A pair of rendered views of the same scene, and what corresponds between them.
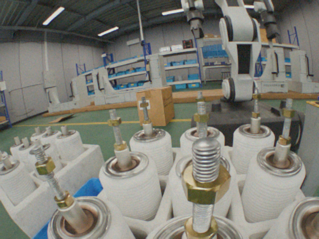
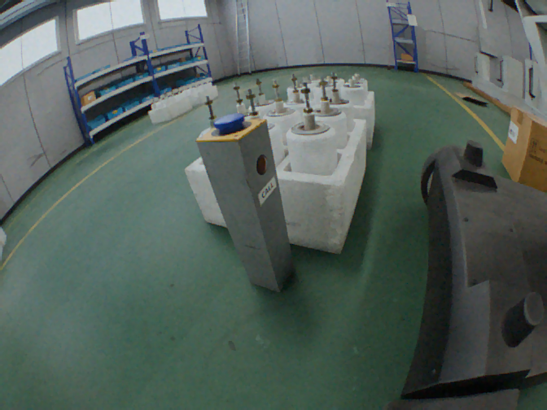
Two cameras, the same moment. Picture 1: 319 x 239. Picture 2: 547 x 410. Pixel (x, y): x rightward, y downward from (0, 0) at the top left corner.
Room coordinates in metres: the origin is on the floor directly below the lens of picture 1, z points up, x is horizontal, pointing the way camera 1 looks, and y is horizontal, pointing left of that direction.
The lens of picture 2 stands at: (0.25, -0.62, 0.39)
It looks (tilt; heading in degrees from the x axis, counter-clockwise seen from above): 37 degrees down; 106
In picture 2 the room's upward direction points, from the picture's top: 12 degrees counter-clockwise
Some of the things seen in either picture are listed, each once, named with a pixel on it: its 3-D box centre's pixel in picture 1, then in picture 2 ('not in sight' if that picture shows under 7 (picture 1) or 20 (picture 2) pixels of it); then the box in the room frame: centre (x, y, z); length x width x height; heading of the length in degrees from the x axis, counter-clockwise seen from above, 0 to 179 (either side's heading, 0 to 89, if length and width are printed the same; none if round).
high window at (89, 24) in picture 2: not in sight; (110, 15); (-3.87, 3.50, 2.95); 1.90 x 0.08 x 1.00; 70
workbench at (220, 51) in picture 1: (219, 60); not in sight; (5.20, -2.63, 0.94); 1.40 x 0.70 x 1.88; 70
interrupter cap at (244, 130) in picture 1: (254, 131); (310, 128); (0.23, -0.20, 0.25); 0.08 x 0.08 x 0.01
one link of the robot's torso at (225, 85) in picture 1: (239, 88); not in sight; (0.77, -0.51, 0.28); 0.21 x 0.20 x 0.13; 160
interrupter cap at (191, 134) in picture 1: (201, 133); (326, 111); (0.27, -0.08, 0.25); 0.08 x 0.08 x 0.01
